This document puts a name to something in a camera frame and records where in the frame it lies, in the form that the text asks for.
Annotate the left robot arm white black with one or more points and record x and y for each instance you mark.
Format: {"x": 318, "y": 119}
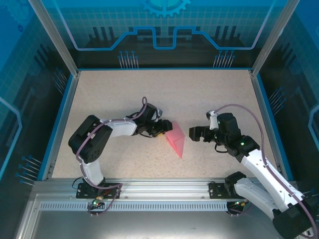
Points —
{"x": 122, "y": 128}

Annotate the blue printed enclosure panel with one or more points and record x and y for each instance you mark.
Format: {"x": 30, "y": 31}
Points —
{"x": 25, "y": 99}
{"x": 299, "y": 99}
{"x": 159, "y": 25}

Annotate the metal tray panel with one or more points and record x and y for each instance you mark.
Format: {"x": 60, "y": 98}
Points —
{"x": 149, "y": 224}

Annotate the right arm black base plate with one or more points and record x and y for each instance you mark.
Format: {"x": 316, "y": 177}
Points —
{"x": 214, "y": 191}

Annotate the aluminium frame post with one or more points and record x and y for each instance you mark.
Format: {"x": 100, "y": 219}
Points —
{"x": 269, "y": 37}
{"x": 59, "y": 42}

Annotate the pink cloth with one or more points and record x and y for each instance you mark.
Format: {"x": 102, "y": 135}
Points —
{"x": 178, "y": 142}

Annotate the aluminium side rail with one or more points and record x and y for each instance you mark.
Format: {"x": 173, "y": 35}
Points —
{"x": 265, "y": 104}
{"x": 62, "y": 124}

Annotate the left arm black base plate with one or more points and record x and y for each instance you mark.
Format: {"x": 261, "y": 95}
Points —
{"x": 82, "y": 194}

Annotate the aluminium mounting rail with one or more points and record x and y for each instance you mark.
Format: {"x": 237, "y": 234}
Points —
{"x": 162, "y": 186}

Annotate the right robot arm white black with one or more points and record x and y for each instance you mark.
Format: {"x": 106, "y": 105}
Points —
{"x": 261, "y": 171}

